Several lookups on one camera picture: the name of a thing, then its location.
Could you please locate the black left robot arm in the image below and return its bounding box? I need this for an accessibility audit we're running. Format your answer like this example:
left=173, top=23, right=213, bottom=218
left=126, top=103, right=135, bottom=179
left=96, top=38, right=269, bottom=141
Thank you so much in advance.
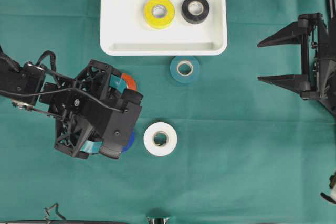
left=1, top=51, right=142, bottom=159

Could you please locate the white tape roll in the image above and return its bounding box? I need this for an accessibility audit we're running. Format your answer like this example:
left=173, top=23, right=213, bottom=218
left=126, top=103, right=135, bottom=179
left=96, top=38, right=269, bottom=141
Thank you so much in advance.
left=143, top=122, right=177, bottom=156

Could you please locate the green tape roll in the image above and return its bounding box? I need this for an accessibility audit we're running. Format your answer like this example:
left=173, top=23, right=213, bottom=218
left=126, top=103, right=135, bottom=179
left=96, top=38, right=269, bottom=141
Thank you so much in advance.
left=170, top=56, right=201, bottom=84

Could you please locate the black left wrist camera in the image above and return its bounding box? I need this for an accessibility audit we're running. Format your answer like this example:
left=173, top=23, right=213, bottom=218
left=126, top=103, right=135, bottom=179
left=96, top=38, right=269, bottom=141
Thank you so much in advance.
left=78, top=89, right=144, bottom=160

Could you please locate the green table cloth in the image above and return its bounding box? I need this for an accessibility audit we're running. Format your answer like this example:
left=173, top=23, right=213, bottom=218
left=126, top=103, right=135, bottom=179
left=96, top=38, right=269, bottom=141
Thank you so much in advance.
left=1, top=0, right=335, bottom=223

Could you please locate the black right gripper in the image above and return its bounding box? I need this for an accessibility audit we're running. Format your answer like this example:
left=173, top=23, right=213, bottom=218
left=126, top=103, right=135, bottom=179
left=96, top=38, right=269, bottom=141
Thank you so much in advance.
left=257, top=13, right=335, bottom=103

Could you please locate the metal wire clip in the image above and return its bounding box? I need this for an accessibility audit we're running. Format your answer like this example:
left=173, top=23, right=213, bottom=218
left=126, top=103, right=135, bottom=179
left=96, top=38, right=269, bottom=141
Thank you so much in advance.
left=43, top=203, right=66, bottom=222

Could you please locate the yellow tape roll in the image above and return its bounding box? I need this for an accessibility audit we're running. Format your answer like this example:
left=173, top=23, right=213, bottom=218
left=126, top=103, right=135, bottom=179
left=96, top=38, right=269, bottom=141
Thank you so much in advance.
left=143, top=0, right=175, bottom=29

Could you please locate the blue tape roll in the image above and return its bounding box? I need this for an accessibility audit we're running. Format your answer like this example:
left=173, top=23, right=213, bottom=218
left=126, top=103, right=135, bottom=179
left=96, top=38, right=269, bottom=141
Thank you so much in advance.
left=122, top=131, right=135, bottom=152

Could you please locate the black tape roll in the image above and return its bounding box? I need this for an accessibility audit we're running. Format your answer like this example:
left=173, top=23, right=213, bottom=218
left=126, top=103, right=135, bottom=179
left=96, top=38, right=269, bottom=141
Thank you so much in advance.
left=182, top=0, right=210, bottom=24

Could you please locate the white plastic tray case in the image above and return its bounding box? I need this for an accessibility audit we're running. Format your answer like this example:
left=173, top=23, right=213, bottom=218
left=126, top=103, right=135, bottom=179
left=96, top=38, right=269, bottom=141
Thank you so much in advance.
left=100, top=0, right=228, bottom=56

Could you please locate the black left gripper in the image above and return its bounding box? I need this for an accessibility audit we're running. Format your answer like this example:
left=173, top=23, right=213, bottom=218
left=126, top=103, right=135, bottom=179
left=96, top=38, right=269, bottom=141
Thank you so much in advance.
left=39, top=60, right=127, bottom=159

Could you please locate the metal clamp bottom centre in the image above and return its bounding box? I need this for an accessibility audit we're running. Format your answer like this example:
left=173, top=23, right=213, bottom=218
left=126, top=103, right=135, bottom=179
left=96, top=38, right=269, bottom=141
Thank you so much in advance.
left=146, top=216, right=170, bottom=224

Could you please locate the red tape roll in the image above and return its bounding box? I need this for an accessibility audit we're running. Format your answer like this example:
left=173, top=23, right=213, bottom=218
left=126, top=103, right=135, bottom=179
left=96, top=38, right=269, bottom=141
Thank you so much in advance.
left=121, top=73, right=137, bottom=91

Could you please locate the white black object right edge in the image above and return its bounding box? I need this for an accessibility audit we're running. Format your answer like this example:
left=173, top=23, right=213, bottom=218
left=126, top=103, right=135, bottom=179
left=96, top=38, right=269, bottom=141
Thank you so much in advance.
left=320, top=173, right=336, bottom=204

